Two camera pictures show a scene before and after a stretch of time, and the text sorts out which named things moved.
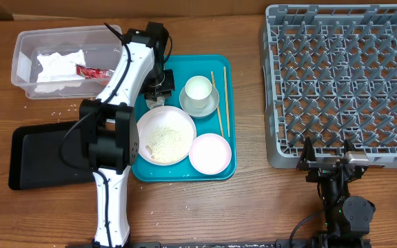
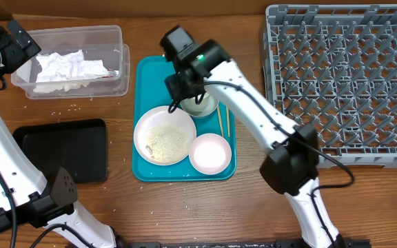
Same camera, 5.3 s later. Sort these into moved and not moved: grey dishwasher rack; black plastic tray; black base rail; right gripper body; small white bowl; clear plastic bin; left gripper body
Moved: right gripper body; left gripper body
Not moved: black plastic tray; clear plastic bin; grey dishwasher rack; black base rail; small white bowl
